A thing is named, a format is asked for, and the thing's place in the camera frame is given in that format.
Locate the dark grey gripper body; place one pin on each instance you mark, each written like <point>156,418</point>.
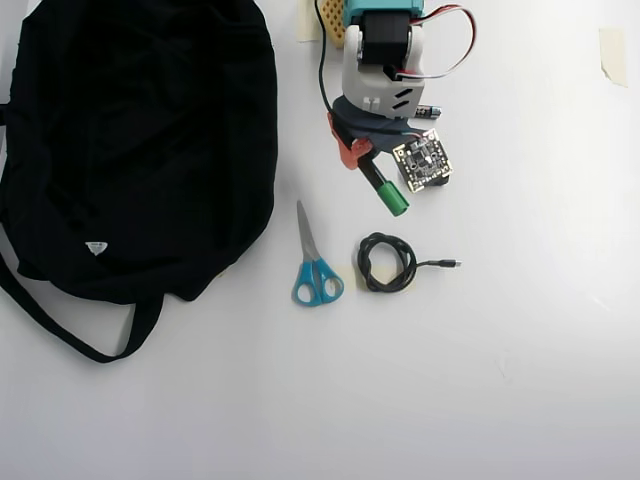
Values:
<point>361,125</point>

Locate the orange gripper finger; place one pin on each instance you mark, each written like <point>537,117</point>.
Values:
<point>350,157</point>

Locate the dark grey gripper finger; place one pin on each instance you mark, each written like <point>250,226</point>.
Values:
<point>386,145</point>

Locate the green capped black marker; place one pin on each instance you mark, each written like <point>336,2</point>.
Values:
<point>395,200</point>

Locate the black fabric bag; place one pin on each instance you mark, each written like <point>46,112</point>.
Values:
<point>140,150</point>

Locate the dark AA battery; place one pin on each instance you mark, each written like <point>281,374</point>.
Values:
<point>431,113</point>

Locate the yellow perforated plastic block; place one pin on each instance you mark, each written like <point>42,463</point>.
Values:
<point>334,30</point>

